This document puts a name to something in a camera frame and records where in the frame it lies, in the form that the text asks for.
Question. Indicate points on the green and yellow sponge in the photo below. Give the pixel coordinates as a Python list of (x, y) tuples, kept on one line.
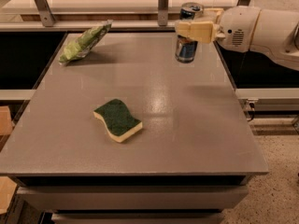
[(119, 122)]

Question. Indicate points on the grey lower drawer front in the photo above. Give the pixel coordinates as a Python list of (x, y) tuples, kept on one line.
[(199, 218)]

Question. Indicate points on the grey upper drawer front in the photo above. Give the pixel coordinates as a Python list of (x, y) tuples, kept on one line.
[(133, 198)]

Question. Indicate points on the green chip bag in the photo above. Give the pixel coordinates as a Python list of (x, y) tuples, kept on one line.
[(80, 47)]

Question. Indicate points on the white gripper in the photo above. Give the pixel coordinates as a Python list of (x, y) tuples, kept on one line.
[(239, 27)]

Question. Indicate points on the left metal bracket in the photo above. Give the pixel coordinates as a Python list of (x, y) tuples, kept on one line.
[(45, 14)]

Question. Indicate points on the grey drawer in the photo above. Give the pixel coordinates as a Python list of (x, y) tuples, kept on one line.
[(133, 198), (199, 218)]

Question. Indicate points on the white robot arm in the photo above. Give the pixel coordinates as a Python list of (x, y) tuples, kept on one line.
[(273, 33)]

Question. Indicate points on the blue Red Bull can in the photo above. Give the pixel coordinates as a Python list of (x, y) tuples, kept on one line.
[(186, 48)]

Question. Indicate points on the middle metal bracket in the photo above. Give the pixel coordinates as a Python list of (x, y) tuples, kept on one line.
[(162, 12)]

